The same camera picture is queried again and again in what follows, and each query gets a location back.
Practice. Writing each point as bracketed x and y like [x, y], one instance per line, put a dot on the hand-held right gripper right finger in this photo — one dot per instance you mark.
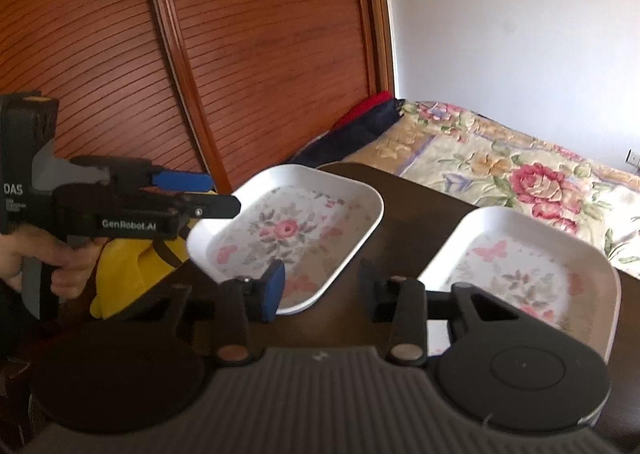
[400, 304]

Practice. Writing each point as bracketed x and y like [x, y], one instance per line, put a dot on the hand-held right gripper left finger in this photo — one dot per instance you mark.
[272, 291]

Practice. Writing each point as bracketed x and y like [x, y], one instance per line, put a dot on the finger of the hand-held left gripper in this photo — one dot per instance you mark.
[185, 180]
[215, 206]

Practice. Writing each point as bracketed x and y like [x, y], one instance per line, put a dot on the white plastic tub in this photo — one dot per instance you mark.
[295, 229]

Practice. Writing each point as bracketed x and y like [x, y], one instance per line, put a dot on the white floral rectangular plate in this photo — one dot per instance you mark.
[520, 274]

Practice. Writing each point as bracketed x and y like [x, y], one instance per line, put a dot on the person's left hand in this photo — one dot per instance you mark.
[75, 274]

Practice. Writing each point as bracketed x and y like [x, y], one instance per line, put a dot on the yellow cloth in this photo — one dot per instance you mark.
[127, 274]

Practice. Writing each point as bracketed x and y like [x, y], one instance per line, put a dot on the wooden louvred wardrobe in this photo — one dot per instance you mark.
[250, 59]

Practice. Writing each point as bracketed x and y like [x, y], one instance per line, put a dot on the dark blue cloth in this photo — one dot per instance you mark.
[345, 139]

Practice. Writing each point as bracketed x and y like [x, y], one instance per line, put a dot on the floral bed blanket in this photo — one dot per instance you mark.
[500, 159]

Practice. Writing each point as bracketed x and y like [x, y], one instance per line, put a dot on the red cloth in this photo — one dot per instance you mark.
[367, 106]

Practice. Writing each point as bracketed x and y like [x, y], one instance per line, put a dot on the wall socket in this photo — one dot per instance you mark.
[634, 157]

